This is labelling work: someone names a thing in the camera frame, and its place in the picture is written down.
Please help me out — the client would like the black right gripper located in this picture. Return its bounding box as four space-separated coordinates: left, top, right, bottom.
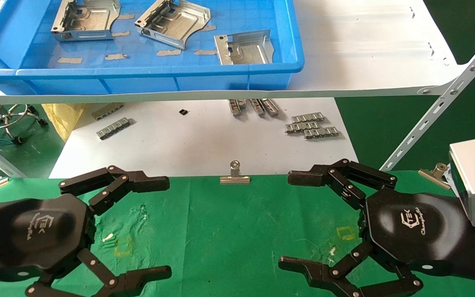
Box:
278 159 470 297

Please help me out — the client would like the sheet metal bracket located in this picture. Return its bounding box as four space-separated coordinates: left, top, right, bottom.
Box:
214 29 275 66
51 0 121 42
134 0 212 50

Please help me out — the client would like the green cloth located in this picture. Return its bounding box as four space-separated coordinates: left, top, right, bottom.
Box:
0 170 475 297

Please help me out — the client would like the white shelf board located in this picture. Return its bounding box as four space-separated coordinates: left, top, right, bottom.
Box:
0 0 469 105

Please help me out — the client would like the blue plastic tray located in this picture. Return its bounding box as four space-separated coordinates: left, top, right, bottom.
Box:
0 0 305 95

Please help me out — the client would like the small grey slotted metal part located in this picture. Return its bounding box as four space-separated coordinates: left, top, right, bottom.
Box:
92 103 124 121
228 99 247 117
96 117 131 140
285 121 320 134
291 112 325 123
303 127 340 140
250 99 266 117
261 98 280 117

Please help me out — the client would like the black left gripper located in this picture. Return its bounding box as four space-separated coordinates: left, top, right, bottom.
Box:
0 165 172 297

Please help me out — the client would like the white perforated angle bar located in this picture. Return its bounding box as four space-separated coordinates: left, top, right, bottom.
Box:
380 25 475 172

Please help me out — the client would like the yellow cloth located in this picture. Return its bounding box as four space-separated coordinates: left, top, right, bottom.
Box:
42 103 85 142

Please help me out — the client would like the chrome stool base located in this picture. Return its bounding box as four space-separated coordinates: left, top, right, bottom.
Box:
0 104 48 145

